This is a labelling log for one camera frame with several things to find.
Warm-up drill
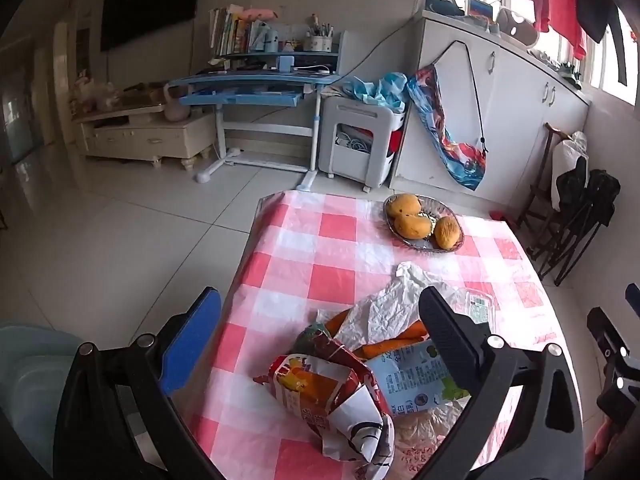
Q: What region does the light blue drink carton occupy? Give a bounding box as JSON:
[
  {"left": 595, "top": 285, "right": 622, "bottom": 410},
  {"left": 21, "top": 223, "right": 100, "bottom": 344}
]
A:
[{"left": 367, "top": 339, "right": 469, "bottom": 417}]

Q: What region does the white plastic bag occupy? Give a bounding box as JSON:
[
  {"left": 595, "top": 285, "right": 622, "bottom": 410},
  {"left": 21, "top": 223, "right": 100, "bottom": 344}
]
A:
[{"left": 334, "top": 261, "right": 469, "bottom": 350}]

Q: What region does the red snack wrapper bag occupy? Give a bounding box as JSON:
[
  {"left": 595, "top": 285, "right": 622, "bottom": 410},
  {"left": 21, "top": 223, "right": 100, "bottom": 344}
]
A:
[{"left": 254, "top": 324, "right": 395, "bottom": 470}]

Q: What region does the clear plastic bottle white cap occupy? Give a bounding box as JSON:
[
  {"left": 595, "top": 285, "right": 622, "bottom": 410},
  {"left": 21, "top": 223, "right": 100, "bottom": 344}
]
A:
[{"left": 463, "top": 289, "right": 495, "bottom": 328}]

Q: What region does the yellow mango right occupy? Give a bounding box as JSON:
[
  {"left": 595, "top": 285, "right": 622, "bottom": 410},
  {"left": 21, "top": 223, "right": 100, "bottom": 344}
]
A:
[{"left": 434, "top": 216, "right": 461, "bottom": 250}]

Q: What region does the yellow mango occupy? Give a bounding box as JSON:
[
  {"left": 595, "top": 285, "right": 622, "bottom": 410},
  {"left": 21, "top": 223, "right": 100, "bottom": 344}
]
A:
[
  {"left": 385, "top": 194, "right": 422, "bottom": 218},
  {"left": 434, "top": 216, "right": 461, "bottom": 250},
  {"left": 394, "top": 214, "right": 434, "bottom": 240}
]

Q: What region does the yellow mango middle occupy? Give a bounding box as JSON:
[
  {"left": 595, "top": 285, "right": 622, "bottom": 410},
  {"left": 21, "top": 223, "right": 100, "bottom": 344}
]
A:
[{"left": 394, "top": 214, "right": 434, "bottom": 240}]

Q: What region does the yellow mango left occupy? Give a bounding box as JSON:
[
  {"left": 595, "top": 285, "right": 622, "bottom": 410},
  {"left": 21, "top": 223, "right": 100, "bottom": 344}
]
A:
[{"left": 385, "top": 194, "right": 422, "bottom": 218}]

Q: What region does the teal sofa seat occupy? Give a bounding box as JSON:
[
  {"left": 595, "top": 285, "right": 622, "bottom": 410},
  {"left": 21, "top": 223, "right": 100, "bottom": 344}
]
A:
[{"left": 1, "top": 323, "right": 81, "bottom": 478}]

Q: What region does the pink checkered tablecloth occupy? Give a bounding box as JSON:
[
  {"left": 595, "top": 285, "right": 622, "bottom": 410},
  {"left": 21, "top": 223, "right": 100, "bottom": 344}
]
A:
[{"left": 189, "top": 191, "right": 565, "bottom": 479}]

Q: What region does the colourful hanging bag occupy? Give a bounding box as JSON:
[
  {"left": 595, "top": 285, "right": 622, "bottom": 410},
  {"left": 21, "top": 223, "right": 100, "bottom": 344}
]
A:
[{"left": 406, "top": 63, "right": 488, "bottom": 192}]

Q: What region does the dark folding chair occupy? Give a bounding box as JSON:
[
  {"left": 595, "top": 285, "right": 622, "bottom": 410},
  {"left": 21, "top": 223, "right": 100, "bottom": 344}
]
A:
[{"left": 515, "top": 124, "right": 622, "bottom": 286}]

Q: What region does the white bag on chair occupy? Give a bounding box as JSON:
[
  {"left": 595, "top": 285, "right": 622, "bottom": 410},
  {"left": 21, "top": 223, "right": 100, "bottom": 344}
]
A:
[{"left": 551, "top": 131, "right": 589, "bottom": 211}]

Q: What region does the cream TV cabinet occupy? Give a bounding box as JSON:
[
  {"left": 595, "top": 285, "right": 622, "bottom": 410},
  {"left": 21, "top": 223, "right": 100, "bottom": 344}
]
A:
[{"left": 74, "top": 104, "right": 215, "bottom": 171}]

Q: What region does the pink kettlebell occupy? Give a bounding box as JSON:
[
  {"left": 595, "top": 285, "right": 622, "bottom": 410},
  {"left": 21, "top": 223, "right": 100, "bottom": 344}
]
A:
[{"left": 163, "top": 82, "right": 191, "bottom": 122}]

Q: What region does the white sideboard cabinet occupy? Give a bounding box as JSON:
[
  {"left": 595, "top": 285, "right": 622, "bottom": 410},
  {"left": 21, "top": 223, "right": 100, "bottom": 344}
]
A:
[{"left": 390, "top": 11, "right": 590, "bottom": 211}]

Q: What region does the light blue crumpled cloth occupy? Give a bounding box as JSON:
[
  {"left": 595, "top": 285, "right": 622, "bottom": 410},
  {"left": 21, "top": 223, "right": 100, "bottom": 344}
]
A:
[{"left": 342, "top": 72, "right": 408, "bottom": 114}]

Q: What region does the blue children's study desk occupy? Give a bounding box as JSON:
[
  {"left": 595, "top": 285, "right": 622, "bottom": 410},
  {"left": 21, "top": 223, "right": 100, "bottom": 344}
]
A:
[{"left": 168, "top": 32, "right": 347, "bottom": 192}]

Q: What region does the row of books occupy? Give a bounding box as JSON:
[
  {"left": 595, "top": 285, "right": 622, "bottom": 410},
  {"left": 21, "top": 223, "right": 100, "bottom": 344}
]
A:
[{"left": 208, "top": 6, "right": 266, "bottom": 58}]

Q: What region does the pen holder cup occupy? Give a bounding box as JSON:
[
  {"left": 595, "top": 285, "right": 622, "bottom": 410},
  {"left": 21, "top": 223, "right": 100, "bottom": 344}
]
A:
[{"left": 304, "top": 23, "right": 334, "bottom": 53}]

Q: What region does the red hanging garment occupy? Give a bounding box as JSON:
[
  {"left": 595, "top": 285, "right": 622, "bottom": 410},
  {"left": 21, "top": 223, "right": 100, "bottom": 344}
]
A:
[{"left": 533, "top": 0, "right": 587, "bottom": 61}]

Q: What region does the black hanging garment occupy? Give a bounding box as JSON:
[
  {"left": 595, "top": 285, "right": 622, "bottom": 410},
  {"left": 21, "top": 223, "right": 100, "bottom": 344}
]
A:
[{"left": 576, "top": 0, "right": 627, "bottom": 86}]

